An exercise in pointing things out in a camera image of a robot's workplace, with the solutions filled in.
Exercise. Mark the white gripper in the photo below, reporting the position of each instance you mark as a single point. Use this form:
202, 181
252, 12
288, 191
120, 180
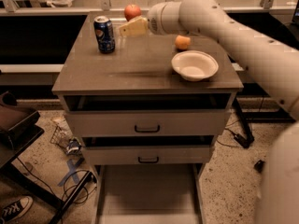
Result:
154, 20

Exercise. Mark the blue pepsi can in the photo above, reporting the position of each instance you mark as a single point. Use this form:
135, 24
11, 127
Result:
103, 29

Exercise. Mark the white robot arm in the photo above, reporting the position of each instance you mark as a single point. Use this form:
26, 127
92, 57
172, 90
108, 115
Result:
272, 64

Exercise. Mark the grey drawer cabinet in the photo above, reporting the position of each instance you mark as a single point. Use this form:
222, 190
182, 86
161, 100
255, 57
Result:
138, 76

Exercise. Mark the open bottom drawer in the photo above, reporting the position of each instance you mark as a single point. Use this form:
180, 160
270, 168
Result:
149, 194

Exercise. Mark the red apple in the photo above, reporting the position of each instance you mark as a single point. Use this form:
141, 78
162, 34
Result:
132, 11

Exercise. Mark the orange fruit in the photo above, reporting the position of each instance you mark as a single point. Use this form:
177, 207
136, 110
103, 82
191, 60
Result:
182, 42

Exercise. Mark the white paper bowl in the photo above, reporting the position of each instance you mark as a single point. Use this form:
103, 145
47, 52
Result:
194, 65

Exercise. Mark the black table leg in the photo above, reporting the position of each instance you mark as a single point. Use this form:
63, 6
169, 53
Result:
243, 121

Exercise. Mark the black power adapter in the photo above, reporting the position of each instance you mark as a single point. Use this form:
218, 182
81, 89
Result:
242, 141

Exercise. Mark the dark brown chair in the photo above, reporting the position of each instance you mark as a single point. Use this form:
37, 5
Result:
18, 129

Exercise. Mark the black chair leg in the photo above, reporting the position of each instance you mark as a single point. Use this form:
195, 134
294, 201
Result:
258, 166

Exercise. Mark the black white sneaker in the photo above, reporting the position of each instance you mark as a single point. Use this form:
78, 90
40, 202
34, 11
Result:
16, 209

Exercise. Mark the top drawer with handle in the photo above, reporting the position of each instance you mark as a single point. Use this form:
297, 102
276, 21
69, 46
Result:
161, 123

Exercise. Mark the drawer with handle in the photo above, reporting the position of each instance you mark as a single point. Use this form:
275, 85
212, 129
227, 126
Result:
161, 123
147, 155

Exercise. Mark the wire basket on floor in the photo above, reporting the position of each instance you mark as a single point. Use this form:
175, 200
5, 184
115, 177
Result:
64, 139

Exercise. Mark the middle drawer with handle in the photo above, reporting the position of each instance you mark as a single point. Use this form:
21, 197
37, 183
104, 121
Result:
147, 155

